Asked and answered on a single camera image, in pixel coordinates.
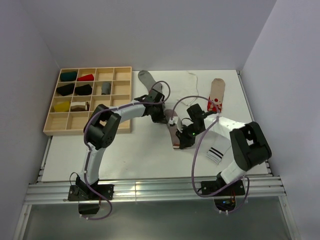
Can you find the dark grey sock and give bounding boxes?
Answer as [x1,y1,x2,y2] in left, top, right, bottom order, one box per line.
[101,81,112,95]

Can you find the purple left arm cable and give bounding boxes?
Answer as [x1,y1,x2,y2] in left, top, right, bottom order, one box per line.
[68,80,171,221]

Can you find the wooden compartment tray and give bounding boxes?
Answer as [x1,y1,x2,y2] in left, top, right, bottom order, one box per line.
[43,66,132,136]

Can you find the rolled green sock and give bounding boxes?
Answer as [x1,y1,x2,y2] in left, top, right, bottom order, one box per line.
[59,71,78,82]

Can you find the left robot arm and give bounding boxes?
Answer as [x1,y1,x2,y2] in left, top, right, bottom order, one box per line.
[79,89,166,200]

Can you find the beige red reindeer sock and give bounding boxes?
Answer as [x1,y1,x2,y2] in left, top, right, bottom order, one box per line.
[207,78,226,112]

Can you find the white sock with black stripes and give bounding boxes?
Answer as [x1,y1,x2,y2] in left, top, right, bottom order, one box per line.
[206,133,231,165]

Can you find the rolled brown white sock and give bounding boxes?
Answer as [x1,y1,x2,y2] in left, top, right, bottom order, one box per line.
[70,101,90,112]

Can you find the rolled red sock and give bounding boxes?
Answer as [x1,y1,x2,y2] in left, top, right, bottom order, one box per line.
[77,74,95,82]

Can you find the rolled yellow sock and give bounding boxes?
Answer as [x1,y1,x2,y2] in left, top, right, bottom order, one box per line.
[53,101,71,113]

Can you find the aluminium extrusion rail frame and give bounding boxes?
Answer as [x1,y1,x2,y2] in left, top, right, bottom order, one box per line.
[14,71,301,240]

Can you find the beige sock with rust stripes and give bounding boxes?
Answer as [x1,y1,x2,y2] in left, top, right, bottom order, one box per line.
[164,109,180,149]

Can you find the grey sock with black stripes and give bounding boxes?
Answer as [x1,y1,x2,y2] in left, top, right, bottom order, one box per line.
[135,70,165,103]

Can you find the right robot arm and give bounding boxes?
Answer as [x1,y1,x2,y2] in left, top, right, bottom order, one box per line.
[169,104,272,195]

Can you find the rolled black sock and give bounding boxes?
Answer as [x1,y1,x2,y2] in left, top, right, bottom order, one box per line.
[74,84,93,96]

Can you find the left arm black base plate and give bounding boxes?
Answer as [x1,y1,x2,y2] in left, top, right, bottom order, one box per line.
[67,184,114,202]

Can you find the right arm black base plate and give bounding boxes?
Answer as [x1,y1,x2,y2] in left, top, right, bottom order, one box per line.
[200,180,246,197]

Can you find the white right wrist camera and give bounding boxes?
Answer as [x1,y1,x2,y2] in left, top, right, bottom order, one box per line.
[168,116,183,132]

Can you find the rolled dark sock in tray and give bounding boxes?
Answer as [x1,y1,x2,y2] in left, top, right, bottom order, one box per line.
[56,83,75,97]

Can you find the plain white sock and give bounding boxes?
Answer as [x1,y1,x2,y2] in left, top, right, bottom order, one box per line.
[177,71,199,100]

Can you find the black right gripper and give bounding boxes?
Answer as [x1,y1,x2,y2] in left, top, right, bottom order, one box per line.
[176,123,204,150]

